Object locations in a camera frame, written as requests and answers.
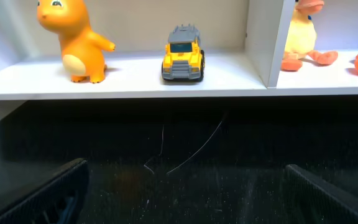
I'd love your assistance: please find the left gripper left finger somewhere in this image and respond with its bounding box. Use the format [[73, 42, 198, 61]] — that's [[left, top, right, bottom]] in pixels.
[[0, 158, 90, 224]]

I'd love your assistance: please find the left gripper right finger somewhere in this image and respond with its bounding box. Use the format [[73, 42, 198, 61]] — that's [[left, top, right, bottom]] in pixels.
[[283, 164, 358, 224]]

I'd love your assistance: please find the orange dragon toy figure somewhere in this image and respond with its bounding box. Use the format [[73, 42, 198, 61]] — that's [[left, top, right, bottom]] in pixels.
[[36, 0, 116, 84]]

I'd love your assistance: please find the grey and yellow toy truck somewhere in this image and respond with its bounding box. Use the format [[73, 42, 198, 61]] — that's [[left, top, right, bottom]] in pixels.
[[161, 24, 206, 83]]

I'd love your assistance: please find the white shelf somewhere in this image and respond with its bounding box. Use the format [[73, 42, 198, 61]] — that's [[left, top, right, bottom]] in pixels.
[[0, 0, 358, 130]]

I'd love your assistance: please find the yellow plush duck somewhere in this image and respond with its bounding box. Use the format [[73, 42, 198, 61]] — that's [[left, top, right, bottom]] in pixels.
[[280, 0, 339, 72]]

